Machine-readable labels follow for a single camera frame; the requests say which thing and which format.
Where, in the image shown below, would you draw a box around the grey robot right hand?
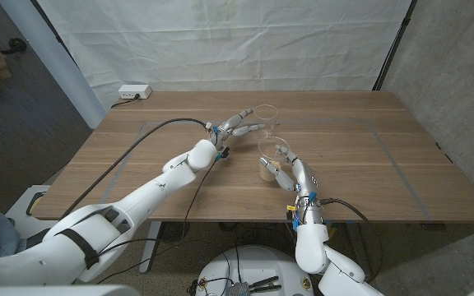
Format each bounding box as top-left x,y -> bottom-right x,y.
258,144 -> 319,198

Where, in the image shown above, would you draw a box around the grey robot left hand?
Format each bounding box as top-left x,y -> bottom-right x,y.
208,107 -> 266,150

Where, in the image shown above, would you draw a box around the clear plastic cup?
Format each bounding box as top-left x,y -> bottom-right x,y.
258,136 -> 291,183
253,104 -> 280,139

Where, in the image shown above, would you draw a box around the brown sugar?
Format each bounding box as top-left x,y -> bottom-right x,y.
260,160 -> 282,182

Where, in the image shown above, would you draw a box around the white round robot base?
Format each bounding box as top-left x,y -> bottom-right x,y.
195,245 -> 315,296

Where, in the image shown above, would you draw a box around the white table leg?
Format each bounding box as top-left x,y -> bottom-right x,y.
138,220 -> 163,273
343,224 -> 370,277

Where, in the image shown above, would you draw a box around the white fabric backdrop sheet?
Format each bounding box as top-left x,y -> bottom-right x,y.
35,0 -> 413,112

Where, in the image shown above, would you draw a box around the white power strip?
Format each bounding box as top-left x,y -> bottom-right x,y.
118,84 -> 153,100

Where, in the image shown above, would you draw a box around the black pliers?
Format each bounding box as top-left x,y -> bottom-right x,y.
248,275 -> 282,294

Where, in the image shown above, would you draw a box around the black round grille object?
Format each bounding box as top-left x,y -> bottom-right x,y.
158,221 -> 192,244

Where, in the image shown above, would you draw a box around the grey finned electronics box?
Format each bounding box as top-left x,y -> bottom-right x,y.
228,281 -> 251,296

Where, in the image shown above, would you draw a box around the black backdrop stand pole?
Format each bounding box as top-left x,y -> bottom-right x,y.
371,0 -> 419,91
30,0 -> 77,67

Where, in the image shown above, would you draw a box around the white pillar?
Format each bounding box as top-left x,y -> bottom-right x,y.
0,0 -> 109,129

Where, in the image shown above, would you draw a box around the black shoe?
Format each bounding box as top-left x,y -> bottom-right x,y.
16,229 -> 55,252

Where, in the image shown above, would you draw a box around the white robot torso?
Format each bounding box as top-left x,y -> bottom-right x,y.
0,284 -> 142,296

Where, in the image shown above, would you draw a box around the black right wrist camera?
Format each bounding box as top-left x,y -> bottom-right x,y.
286,204 -> 304,231

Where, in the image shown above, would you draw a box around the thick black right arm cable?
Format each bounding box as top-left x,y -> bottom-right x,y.
321,197 -> 384,284

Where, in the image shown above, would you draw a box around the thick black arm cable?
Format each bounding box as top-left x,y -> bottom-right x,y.
59,118 -> 211,221
321,197 -> 384,284

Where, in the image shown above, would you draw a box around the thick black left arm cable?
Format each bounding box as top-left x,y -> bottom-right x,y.
59,118 -> 211,221

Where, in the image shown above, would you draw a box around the thin black left wrist cable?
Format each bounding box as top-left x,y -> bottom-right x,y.
179,158 -> 220,242

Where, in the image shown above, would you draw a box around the black power strip cord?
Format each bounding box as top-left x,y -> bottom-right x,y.
110,95 -> 141,109

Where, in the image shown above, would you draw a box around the black door handle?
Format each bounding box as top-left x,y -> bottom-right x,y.
0,37 -> 28,55

